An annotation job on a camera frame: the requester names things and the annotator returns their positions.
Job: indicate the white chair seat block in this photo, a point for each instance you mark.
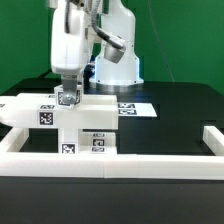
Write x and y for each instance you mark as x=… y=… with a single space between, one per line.
x=68 y=140

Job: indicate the white chair back frame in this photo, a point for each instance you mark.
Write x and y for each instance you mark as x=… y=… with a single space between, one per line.
x=29 y=110

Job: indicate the white tagged cube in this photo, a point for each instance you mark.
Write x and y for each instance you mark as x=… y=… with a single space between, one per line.
x=58 y=90
x=51 y=96

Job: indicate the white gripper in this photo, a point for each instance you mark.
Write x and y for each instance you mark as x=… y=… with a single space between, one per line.
x=74 y=30

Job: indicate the white tag marker sheet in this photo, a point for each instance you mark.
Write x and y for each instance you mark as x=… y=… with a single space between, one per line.
x=136 y=109

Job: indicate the white U-shaped fence frame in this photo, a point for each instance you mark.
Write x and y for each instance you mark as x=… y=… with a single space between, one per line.
x=15 y=163

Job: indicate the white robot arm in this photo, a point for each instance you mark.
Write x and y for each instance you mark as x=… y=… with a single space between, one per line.
x=113 y=17

